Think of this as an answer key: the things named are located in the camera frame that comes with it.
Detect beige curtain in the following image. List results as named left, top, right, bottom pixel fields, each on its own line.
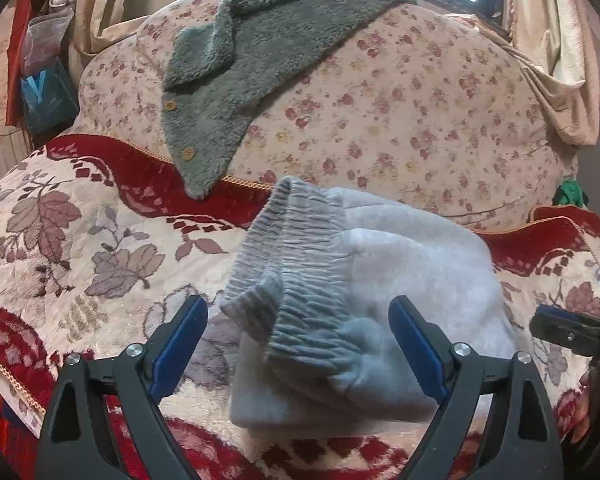
left=497, top=0, right=600, bottom=147
left=67, top=0, right=156, bottom=58

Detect grey fleece jacket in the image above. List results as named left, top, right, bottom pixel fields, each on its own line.
left=160, top=0, right=420, bottom=201

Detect clear plastic bag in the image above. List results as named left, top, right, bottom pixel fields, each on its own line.
left=19, top=10, right=81, bottom=133

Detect beige striped cushion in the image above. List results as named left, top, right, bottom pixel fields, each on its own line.
left=0, top=124, right=33, bottom=188

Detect rose print bed cover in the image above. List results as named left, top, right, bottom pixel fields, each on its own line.
left=77, top=0, right=581, bottom=233

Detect red floral plush blanket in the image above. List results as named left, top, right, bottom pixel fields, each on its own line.
left=0, top=132, right=600, bottom=480

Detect green cloth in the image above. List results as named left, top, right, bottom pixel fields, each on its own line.
left=552, top=177, right=590, bottom=209

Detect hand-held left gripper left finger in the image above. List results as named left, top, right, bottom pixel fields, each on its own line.
left=39, top=295, right=216, bottom=480

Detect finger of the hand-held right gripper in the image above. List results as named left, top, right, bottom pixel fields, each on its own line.
left=529, top=304, right=600, bottom=361

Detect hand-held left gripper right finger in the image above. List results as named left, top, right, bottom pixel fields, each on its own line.
left=387, top=295, right=565, bottom=480

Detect person's right hand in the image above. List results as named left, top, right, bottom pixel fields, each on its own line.
left=569, top=367, right=597, bottom=445

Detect light grey pants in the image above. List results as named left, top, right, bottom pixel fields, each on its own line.
left=219, top=176, right=520, bottom=431

